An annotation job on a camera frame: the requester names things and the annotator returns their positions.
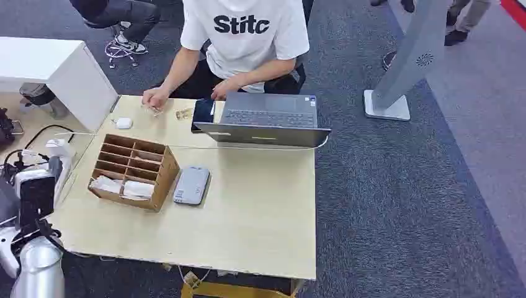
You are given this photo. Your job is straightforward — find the grey card reader device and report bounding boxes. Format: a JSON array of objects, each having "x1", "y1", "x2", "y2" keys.
[{"x1": 172, "y1": 165, "x2": 212, "y2": 207}]

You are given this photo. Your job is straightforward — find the black cable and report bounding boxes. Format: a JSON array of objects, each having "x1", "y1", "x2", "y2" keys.
[{"x1": 24, "y1": 124, "x2": 76, "y2": 151}]

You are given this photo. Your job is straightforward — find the white side table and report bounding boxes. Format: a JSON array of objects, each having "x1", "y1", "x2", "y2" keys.
[{"x1": 0, "y1": 36, "x2": 120, "y2": 132}]

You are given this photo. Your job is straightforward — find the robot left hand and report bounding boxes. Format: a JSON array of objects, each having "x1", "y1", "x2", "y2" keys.
[{"x1": 44, "y1": 138, "x2": 78, "y2": 203}]

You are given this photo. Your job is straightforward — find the person in dark trousers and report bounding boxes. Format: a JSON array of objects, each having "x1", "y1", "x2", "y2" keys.
[{"x1": 68, "y1": 0, "x2": 161, "y2": 56}]

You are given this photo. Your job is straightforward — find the grey laptop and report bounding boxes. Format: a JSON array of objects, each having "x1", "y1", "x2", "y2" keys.
[{"x1": 193, "y1": 91, "x2": 332, "y2": 149}]

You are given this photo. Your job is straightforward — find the white robot torso shell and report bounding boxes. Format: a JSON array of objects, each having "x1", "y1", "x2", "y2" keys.
[{"x1": 0, "y1": 225, "x2": 22, "y2": 281}]

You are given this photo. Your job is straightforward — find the wooden card box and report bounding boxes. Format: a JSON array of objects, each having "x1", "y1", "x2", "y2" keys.
[{"x1": 87, "y1": 133, "x2": 181, "y2": 213}]

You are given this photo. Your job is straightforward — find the person's left hand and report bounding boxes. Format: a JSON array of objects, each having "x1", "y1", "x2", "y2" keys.
[{"x1": 210, "y1": 78, "x2": 243, "y2": 102}]

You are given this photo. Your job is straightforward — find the black bag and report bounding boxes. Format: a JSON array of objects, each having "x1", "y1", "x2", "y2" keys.
[{"x1": 0, "y1": 107, "x2": 16, "y2": 145}]

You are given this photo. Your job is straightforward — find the black phone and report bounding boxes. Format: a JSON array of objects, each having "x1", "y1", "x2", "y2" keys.
[{"x1": 190, "y1": 98, "x2": 216, "y2": 133}]

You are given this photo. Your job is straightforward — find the white card stack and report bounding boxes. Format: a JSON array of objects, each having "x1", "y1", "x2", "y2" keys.
[
  {"x1": 89, "y1": 175, "x2": 123, "y2": 195},
  {"x1": 121, "y1": 180, "x2": 155, "y2": 202}
]

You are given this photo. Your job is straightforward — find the seated person in white shirt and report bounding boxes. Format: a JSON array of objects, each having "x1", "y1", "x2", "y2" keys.
[{"x1": 141, "y1": 0, "x2": 315, "y2": 111}]

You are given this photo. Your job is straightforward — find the hanging white cable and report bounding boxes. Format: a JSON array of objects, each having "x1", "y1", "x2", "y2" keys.
[{"x1": 176, "y1": 265, "x2": 212, "y2": 290}]

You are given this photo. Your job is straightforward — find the grey stand with white base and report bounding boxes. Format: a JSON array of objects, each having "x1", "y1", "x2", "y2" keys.
[{"x1": 363, "y1": 0, "x2": 453, "y2": 122}]

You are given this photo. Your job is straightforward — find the person's right hand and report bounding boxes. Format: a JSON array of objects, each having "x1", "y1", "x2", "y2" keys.
[{"x1": 141, "y1": 86, "x2": 172, "y2": 111}]

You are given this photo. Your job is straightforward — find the person in beige trousers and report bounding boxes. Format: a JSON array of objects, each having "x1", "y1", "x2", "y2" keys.
[{"x1": 370, "y1": 0, "x2": 493, "y2": 47}]

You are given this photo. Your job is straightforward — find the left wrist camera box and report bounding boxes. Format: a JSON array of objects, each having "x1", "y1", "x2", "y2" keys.
[{"x1": 14, "y1": 168, "x2": 57, "y2": 231}]

